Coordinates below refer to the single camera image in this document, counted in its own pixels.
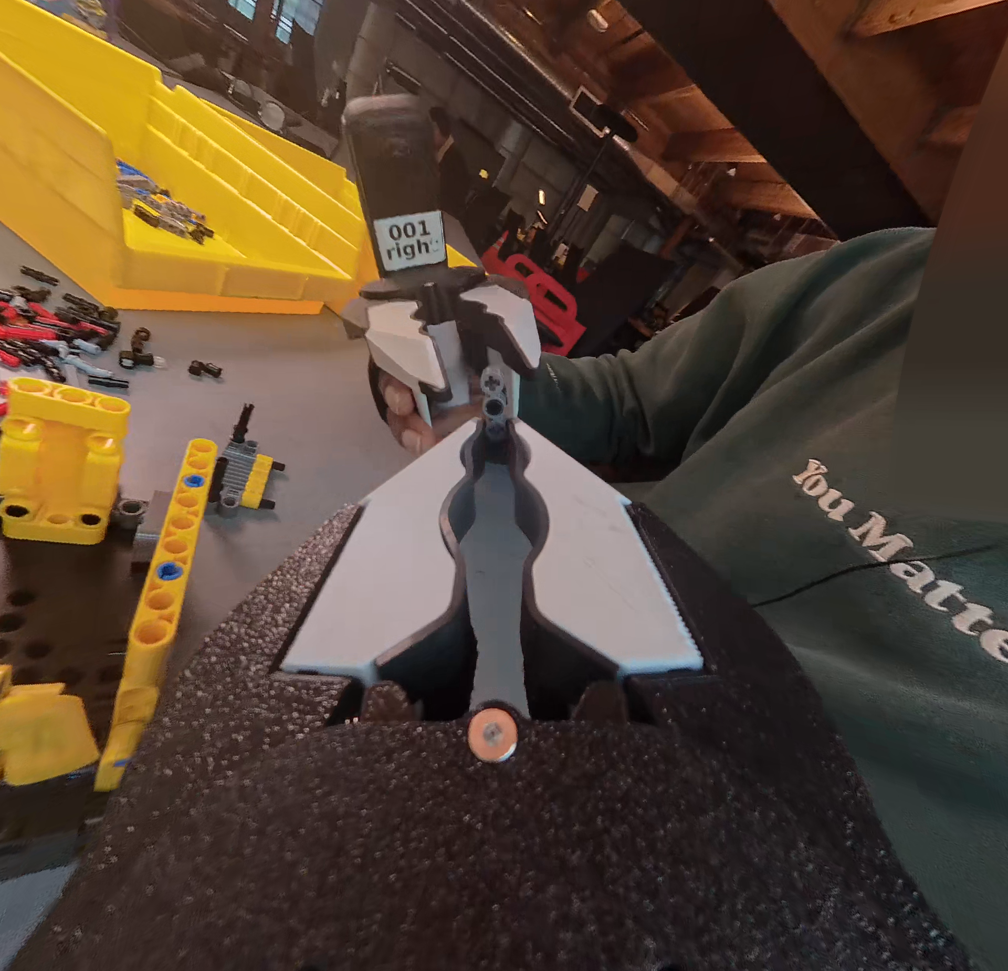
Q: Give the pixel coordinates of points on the heap of grey yellow lego parts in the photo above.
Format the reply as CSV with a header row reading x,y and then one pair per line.
x,y
165,207

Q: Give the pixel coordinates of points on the person's right hand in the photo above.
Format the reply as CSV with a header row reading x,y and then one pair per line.
x,y
409,416

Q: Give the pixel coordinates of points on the black eyeglasses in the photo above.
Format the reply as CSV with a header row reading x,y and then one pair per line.
x,y
272,114

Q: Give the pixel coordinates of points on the grey yellow lego subassembly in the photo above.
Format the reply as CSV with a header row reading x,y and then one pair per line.
x,y
248,467

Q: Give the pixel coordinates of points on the pile of small lego pins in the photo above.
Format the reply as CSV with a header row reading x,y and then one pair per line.
x,y
63,333

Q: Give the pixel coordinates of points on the red gaming chair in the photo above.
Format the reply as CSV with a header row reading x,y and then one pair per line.
x,y
543,293

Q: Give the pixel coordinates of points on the yellow black lego model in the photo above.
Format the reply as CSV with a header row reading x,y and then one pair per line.
x,y
63,467

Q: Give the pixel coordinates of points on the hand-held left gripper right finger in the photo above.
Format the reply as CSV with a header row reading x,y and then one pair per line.
x,y
614,593

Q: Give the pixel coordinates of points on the dark grey lego connector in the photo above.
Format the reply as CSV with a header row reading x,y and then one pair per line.
x,y
494,396

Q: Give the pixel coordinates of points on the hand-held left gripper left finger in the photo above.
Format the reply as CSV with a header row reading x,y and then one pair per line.
x,y
370,593

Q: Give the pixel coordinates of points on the yellow plastic bin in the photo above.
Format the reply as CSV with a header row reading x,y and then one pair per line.
x,y
315,191
63,160

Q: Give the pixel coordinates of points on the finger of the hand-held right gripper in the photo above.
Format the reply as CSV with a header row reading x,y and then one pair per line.
x,y
520,333
398,345

